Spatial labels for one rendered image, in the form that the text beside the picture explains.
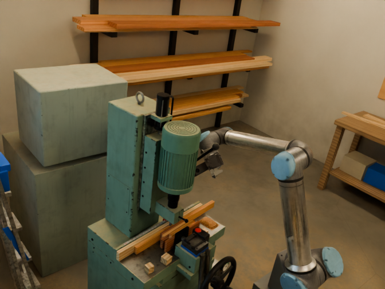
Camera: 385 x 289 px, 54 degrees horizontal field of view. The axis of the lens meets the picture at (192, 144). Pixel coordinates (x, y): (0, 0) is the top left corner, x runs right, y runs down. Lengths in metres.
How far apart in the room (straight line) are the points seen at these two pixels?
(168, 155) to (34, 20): 2.39
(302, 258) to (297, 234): 0.13
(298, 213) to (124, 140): 0.89
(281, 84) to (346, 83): 0.93
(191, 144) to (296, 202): 0.55
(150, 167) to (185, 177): 0.19
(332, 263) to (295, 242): 0.28
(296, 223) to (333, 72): 3.34
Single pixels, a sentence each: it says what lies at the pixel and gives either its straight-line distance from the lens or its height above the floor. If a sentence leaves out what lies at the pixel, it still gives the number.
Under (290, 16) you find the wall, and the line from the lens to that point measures 5.28.
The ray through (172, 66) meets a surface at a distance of 4.05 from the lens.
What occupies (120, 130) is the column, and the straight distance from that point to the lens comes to 1.86.
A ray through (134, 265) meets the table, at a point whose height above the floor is 0.90.
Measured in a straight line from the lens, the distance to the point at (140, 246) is 1.87.
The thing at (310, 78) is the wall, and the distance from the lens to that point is 5.12.
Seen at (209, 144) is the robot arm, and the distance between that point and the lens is 2.09.
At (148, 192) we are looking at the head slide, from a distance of 1.90.
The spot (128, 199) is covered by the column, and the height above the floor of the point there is 1.04.
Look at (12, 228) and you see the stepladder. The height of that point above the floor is 0.78.
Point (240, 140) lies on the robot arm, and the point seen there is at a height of 1.34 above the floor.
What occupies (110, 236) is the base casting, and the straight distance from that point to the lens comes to 2.13.
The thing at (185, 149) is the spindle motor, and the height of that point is 1.44.
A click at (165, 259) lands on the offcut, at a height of 0.93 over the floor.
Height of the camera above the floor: 2.20
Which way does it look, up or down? 26 degrees down
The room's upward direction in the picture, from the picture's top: 8 degrees clockwise
